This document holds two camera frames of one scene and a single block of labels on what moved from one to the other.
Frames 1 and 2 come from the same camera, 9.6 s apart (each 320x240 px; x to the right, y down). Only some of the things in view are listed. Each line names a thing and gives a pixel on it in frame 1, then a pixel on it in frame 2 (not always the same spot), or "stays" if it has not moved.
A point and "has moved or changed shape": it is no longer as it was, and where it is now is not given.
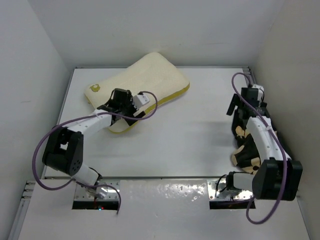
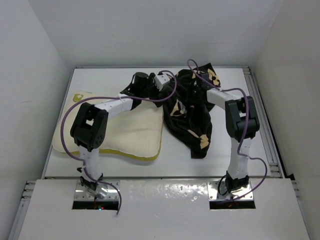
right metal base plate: [226, 195] stays
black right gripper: [235, 102] to [196, 86]
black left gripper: [129, 100] to [151, 82]
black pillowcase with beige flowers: [246, 156] has moved or changed shape
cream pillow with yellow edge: [152, 73] to [63, 140]
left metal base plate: [80, 194] stays
